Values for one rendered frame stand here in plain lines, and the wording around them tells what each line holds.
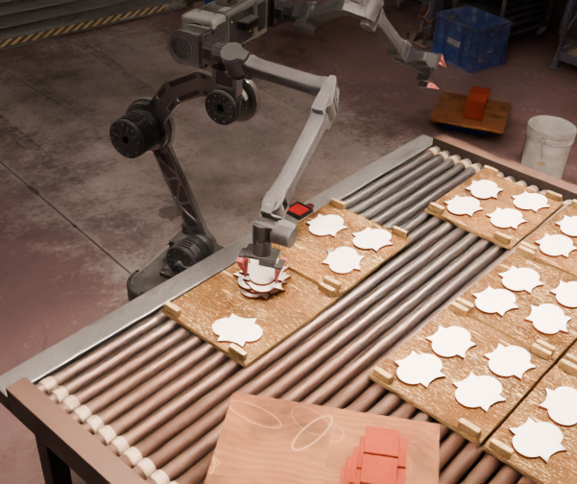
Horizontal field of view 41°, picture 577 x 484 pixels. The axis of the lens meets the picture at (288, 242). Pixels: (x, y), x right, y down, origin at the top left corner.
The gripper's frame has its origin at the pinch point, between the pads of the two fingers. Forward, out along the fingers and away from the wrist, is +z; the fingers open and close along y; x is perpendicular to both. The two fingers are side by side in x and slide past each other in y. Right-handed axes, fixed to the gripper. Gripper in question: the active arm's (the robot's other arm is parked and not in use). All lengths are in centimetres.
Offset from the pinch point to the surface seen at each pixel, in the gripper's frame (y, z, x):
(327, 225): 10.8, 4.5, 42.3
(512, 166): 70, 3, 107
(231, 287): -9.3, 6.2, -0.3
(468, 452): 67, 9, -42
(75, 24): -297, 85, 407
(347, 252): 20.6, 4.8, 28.8
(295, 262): 5.7, 5.9, 18.7
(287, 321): 11.5, 6.4, -10.0
